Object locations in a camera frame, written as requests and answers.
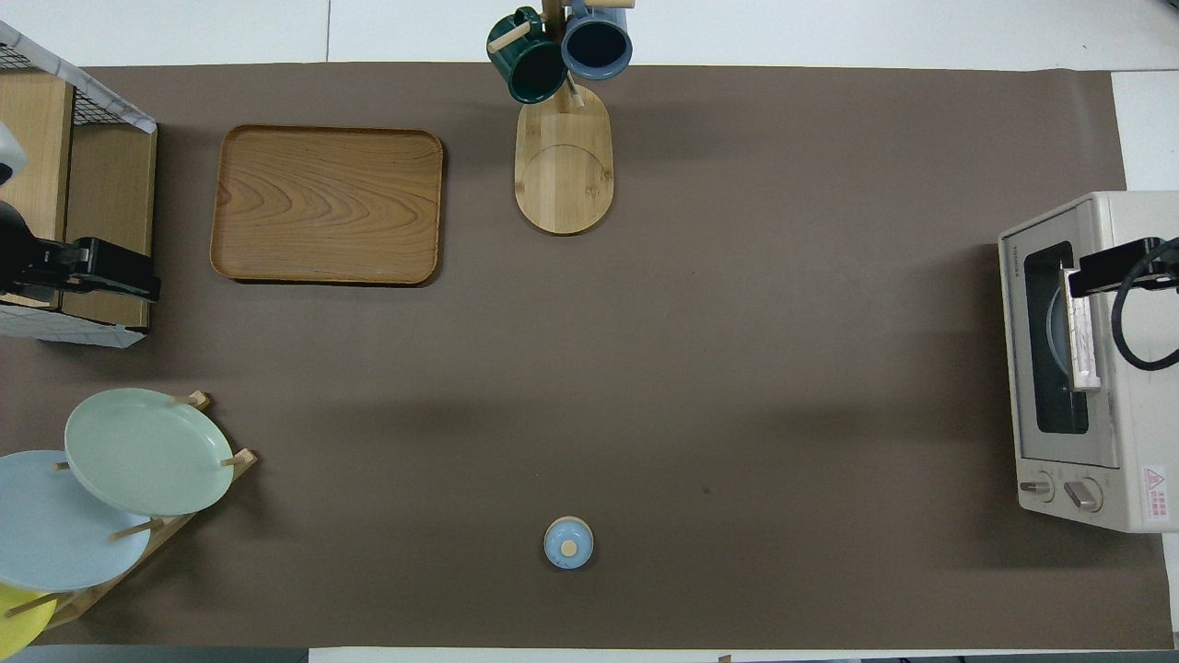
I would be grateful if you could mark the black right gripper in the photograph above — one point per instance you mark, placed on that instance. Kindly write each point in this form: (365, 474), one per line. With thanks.
(1162, 258)

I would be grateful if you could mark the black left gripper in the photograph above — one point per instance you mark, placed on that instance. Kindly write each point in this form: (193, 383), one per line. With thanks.
(18, 253)

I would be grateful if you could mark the light blue plate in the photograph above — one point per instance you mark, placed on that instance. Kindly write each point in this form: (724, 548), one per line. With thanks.
(1059, 336)
(55, 543)

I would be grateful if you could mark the toaster oven glass door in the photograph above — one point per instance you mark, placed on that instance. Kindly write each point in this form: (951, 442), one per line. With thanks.
(1013, 368)

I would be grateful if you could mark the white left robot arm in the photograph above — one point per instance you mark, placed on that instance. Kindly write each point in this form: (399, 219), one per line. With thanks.
(7, 157)

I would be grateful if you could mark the beige toaster oven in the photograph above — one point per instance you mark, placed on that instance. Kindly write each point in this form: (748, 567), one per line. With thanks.
(1142, 433)

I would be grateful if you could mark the beige oven control knob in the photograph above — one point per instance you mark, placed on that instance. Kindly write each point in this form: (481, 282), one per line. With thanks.
(1083, 494)
(1036, 488)

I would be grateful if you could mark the wooden two-step shelf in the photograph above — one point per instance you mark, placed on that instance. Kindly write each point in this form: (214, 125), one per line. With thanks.
(110, 184)

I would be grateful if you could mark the mint green plate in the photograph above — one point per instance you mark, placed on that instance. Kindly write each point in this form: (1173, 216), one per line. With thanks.
(138, 451)

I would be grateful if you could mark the wooden serving tray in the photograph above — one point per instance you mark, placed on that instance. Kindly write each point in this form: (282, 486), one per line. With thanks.
(322, 203)

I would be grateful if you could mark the wooden plate rack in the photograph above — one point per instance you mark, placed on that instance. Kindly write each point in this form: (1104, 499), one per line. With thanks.
(241, 459)

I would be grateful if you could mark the yellow plate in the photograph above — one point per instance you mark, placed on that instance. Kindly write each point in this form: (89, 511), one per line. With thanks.
(18, 631)

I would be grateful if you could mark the wooden mug tree stand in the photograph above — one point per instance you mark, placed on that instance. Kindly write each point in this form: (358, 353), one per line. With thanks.
(562, 175)

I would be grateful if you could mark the dark green mug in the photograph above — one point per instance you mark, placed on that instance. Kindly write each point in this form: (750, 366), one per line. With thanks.
(530, 75)

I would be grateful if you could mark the brown paper table mat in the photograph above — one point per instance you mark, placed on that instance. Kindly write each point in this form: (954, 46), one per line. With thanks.
(645, 368)

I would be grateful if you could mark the small blue lidded bowl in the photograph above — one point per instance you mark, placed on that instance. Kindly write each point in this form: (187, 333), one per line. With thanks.
(557, 552)

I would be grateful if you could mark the blue mug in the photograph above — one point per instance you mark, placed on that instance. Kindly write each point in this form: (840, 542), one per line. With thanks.
(597, 46)

